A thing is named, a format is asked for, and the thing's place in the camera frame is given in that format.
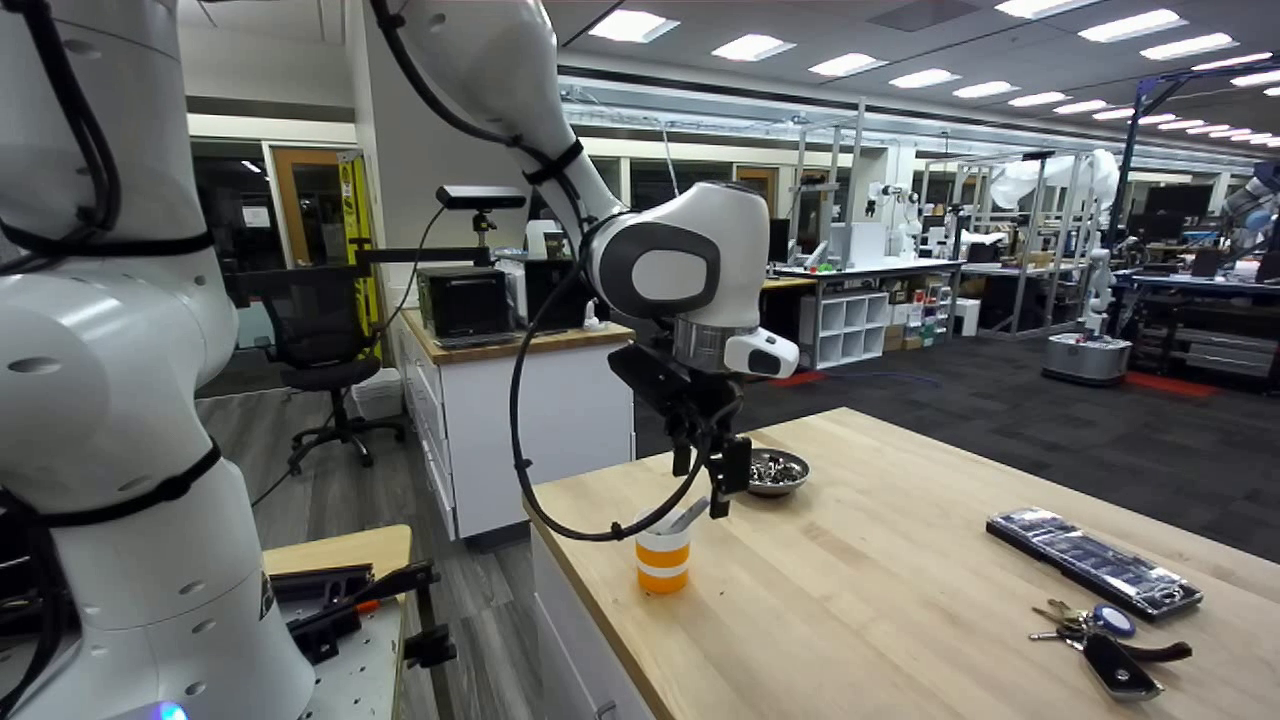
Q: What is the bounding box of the green capped grey marker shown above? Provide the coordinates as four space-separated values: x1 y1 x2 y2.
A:
660 495 717 545

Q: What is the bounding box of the black camera on stand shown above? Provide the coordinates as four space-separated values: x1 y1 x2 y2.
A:
350 180 533 272

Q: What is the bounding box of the small wooden side table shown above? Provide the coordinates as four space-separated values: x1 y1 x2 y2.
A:
256 519 421 720

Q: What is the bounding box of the key bunch with black fob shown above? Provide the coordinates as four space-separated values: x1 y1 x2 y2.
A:
1027 595 1195 702

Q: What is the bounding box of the rectangular ceiling light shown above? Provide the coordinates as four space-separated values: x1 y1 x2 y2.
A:
1075 4 1190 47
808 47 887 81
709 31 798 66
584 8 682 47

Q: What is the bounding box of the black clamp tool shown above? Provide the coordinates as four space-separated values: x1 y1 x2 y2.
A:
271 559 459 673

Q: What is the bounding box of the black office chair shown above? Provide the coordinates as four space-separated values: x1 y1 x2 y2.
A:
256 258 403 473

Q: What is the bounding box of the dark workbench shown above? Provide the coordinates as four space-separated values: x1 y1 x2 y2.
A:
1130 272 1280 392

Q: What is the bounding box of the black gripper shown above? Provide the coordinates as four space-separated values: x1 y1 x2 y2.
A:
608 338 754 524

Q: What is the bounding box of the black remote control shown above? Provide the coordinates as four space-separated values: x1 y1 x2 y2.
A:
985 503 1207 622

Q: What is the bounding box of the black round object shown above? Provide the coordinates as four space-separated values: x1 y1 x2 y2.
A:
742 442 817 503

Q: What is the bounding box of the black looping robot cable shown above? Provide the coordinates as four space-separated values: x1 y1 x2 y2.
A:
505 254 710 547

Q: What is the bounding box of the dark box on counter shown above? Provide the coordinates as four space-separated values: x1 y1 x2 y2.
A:
413 258 529 349

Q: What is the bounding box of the wooden door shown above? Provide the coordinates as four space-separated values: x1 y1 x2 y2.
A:
267 142 368 272

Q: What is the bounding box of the orange and white cup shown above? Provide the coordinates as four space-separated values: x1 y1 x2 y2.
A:
630 526 696 598

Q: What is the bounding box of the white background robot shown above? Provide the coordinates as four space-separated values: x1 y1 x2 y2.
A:
993 142 1136 388

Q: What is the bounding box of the white cubby shelf unit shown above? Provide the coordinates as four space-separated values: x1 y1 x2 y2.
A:
794 272 895 376

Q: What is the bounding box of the white counter cabinet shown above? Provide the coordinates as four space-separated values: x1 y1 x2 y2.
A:
397 312 640 545

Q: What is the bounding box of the black cable on robot base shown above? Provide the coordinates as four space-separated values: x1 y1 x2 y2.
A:
0 0 129 263

